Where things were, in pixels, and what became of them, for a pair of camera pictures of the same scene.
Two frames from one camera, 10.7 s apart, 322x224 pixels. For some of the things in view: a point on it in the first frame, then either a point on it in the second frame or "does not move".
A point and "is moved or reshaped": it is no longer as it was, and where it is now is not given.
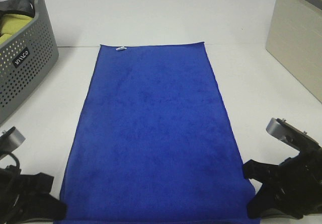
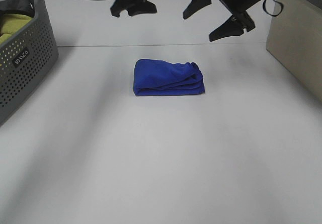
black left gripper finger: x=34 y=184 -> x=119 y=4
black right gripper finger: x=260 y=171 -> x=232 y=26
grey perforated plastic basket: x=25 y=59 does not move
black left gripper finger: x=42 y=206 -> x=142 y=7
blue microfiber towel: x=152 y=141 is moved or reshaped
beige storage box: x=295 y=33 does not move
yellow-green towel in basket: x=11 y=23 does not move
